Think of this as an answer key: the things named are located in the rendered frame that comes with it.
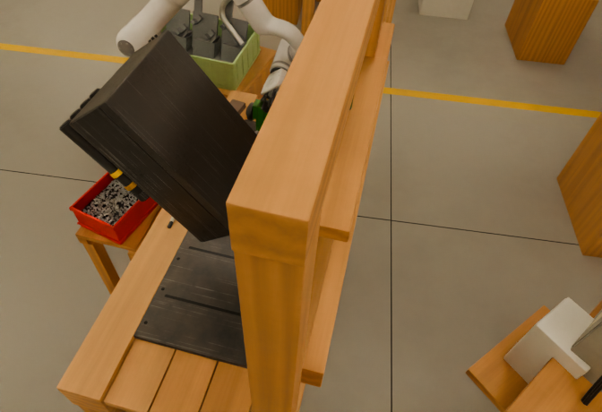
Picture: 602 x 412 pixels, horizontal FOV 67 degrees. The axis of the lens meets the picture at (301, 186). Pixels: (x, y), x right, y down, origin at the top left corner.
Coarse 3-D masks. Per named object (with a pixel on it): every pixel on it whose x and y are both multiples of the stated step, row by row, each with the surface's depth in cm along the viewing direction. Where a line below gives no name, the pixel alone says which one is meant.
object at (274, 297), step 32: (384, 0) 126; (256, 256) 54; (256, 288) 59; (288, 288) 57; (256, 320) 66; (288, 320) 64; (256, 352) 75; (288, 352) 72; (256, 384) 87; (288, 384) 83
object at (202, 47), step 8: (200, 0) 250; (200, 8) 252; (208, 16) 253; (216, 16) 251; (200, 24) 256; (208, 24) 255; (216, 24) 253; (200, 32) 258; (216, 32) 255; (192, 40) 261; (200, 40) 254; (208, 40) 256; (200, 48) 256; (208, 48) 255; (216, 48) 256; (208, 56) 257
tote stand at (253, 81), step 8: (264, 48) 277; (264, 56) 271; (272, 56) 271; (256, 64) 265; (264, 64) 265; (248, 72) 260; (256, 72) 260; (264, 72) 268; (248, 80) 254; (256, 80) 262; (264, 80) 272; (240, 88) 249; (248, 88) 254; (256, 88) 265
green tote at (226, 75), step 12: (192, 24) 272; (252, 36) 253; (252, 48) 258; (204, 60) 237; (216, 60) 236; (240, 60) 244; (252, 60) 263; (204, 72) 243; (216, 72) 241; (228, 72) 239; (240, 72) 248; (216, 84) 247; (228, 84) 245
